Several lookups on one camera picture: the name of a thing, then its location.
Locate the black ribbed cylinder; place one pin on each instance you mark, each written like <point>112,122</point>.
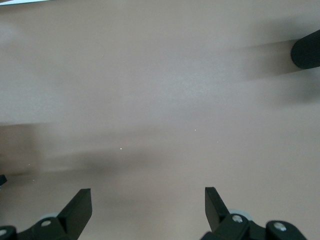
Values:
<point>307,52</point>

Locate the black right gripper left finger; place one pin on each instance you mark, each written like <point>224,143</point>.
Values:
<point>75,215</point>

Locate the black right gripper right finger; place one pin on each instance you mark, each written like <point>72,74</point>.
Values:
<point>217,212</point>

